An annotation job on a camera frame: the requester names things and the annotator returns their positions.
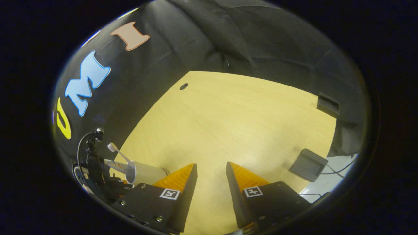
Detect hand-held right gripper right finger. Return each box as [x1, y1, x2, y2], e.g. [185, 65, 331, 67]
[226, 161, 312, 233]

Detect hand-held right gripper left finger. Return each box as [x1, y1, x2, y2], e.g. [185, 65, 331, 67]
[110, 163, 198, 234]

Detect white toothpaste tube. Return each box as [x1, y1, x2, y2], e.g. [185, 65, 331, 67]
[104, 159, 129, 175]

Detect white toothbrush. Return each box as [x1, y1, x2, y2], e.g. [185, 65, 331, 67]
[107, 142, 135, 167]

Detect white cup with wooden handle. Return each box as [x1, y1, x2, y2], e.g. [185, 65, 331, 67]
[125, 160, 168, 186]

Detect wooden desktop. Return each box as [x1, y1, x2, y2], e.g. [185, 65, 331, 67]
[109, 71, 337, 235]

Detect black flat box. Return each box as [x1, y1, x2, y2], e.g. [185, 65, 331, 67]
[289, 148, 328, 182]

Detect black rectangular box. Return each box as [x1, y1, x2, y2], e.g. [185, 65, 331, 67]
[317, 93, 340, 118]

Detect black backdrop cloth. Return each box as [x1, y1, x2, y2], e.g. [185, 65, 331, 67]
[52, 0, 369, 164]

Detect black cable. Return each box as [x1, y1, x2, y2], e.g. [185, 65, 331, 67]
[77, 131, 95, 183]
[318, 158, 357, 176]

